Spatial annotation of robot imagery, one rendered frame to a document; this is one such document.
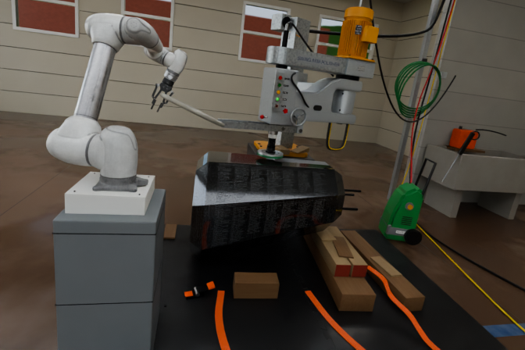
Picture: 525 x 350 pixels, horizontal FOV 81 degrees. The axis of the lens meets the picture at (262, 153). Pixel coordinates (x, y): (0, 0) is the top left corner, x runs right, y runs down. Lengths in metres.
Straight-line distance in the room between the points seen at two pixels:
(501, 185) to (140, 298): 4.48
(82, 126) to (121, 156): 0.23
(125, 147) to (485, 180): 4.30
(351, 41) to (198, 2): 6.17
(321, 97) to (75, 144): 1.77
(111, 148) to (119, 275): 0.55
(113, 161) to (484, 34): 4.83
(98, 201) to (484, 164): 4.30
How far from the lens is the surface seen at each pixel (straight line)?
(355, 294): 2.32
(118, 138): 1.47
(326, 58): 2.56
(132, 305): 1.66
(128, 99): 8.58
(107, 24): 1.76
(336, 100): 2.77
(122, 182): 1.52
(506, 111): 5.75
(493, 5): 5.39
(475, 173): 4.69
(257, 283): 2.22
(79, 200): 1.51
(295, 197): 2.28
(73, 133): 1.59
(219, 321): 2.11
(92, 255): 1.54
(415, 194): 3.43
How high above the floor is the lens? 1.44
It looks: 13 degrees down
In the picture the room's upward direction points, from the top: 7 degrees clockwise
